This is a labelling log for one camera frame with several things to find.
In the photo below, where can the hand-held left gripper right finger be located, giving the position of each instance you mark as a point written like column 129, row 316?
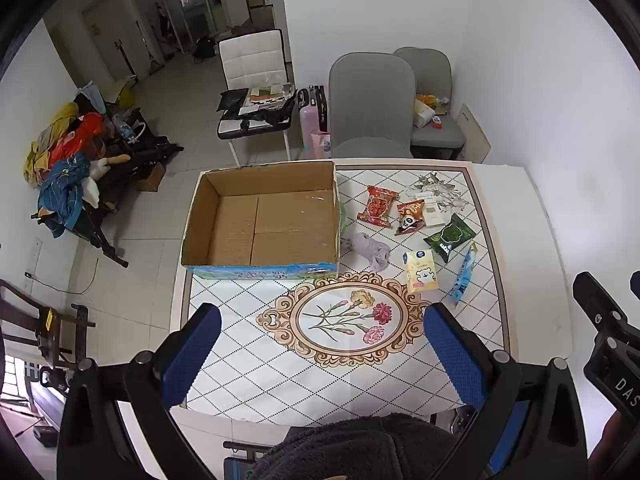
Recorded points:
column 452, row 355

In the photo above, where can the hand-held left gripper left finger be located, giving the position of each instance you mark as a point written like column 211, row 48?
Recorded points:
column 192, row 355

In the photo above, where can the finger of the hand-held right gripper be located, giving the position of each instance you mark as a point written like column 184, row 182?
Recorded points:
column 636, row 284
column 597, row 300

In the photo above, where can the long blue packet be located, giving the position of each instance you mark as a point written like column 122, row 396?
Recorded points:
column 462, row 280

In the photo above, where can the yellow tissue packet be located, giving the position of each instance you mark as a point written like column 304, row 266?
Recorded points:
column 420, row 272

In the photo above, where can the green wet wipes packet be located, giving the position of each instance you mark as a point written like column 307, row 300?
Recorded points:
column 450, row 237

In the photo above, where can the purple plush toy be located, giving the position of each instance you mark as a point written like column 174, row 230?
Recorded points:
column 370, row 250

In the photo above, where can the small white card box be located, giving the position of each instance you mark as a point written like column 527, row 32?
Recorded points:
column 434, row 214

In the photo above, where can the orange panda snack packet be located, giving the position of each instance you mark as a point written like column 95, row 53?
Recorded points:
column 410, row 216

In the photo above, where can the red snack packet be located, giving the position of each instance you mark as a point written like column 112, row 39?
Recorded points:
column 377, row 206

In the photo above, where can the dark fleece clothing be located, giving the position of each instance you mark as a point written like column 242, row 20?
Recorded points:
column 350, row 450

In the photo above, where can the dark wooden chair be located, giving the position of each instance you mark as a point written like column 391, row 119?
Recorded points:
column 45, row 325

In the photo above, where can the small brown cardboard box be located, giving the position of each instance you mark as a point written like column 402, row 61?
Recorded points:
column 150, row 177

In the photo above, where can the black folding rack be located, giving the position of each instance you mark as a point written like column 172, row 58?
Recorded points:
column 145, row 152

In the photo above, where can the blue cloth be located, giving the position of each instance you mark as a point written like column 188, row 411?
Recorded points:
column 62, row 190

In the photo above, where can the black bag on white chair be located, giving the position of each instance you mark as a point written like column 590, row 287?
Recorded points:
column 250, row 120

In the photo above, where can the white plastic bag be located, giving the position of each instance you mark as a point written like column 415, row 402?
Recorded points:
column 422, row 112

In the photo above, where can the red plastic bag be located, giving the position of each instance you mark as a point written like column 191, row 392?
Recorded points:
column 80, row 137

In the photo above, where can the pink gift bag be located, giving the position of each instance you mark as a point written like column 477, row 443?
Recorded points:
column 322, row 145

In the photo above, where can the grey chair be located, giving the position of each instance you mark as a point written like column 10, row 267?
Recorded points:
column 435, row 70
column 372, row 100

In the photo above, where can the pink suitcase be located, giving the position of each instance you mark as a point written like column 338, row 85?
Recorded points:
column 311, row 115

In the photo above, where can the yellow cloth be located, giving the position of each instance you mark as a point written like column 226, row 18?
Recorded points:
column 55, row 120

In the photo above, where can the white padded chair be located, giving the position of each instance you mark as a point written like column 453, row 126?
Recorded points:
column 252, row 55

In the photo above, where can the black floor bag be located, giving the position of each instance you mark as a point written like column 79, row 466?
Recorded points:
column 204, row 49

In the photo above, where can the white board against wall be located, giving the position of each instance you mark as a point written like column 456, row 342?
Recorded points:
column 475, row 132

